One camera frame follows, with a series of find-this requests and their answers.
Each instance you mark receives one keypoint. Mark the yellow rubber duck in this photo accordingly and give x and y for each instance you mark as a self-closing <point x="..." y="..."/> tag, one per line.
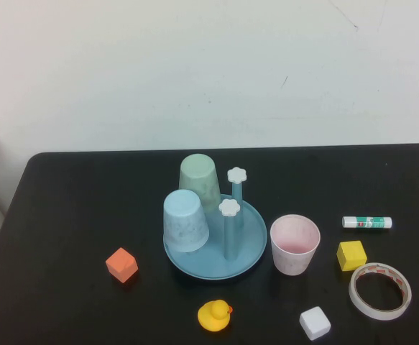
<point x="212" y="318"/>

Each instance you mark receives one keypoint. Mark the blue cup stand with pegs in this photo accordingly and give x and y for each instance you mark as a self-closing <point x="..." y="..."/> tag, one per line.
<point x="212" y="264"/>

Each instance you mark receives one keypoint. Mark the green plastic cup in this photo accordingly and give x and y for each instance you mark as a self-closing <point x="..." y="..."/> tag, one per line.
<point x="196" y="176"/>

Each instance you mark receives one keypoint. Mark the white tape roll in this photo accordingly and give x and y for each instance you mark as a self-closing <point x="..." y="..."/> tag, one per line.
<point x="378" y="315"/>

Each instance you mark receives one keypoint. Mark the pink plastic cup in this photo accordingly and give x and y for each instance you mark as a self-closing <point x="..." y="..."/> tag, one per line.
<point x="292" y="264"/>

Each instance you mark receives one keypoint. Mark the orange foam cube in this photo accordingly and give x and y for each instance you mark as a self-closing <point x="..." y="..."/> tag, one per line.
<point x="121" y="266"/>

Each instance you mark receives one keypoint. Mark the white green glue stick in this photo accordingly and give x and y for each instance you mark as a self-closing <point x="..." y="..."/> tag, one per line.
<point x="367" y="222"/>

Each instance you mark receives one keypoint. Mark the yellow foam cube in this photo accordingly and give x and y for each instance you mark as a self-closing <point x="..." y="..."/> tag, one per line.
<point x="351" y="256"/>

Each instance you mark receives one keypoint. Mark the light blue plastic cup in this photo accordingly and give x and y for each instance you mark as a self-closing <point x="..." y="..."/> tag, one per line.
<point x="184" y="219"/>

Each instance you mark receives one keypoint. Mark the white foam cube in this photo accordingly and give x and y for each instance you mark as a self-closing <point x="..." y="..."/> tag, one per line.
<point x="315" y="323"/>

